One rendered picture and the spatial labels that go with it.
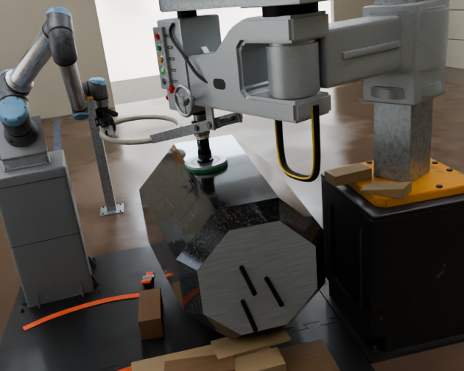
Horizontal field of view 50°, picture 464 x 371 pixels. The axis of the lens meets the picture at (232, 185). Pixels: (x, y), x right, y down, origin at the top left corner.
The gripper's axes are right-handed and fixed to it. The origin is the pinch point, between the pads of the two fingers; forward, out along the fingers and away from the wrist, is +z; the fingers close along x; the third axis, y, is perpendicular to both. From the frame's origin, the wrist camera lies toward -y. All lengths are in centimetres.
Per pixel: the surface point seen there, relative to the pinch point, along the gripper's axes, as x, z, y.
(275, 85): 131, -52, 70
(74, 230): -8, 46, 40
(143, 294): 42, 74, 50
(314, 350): 144, 73, 66
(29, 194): -23, 18, 51
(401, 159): 173, -6, 19
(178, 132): 66, -17, 30
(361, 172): 155, 2, 20
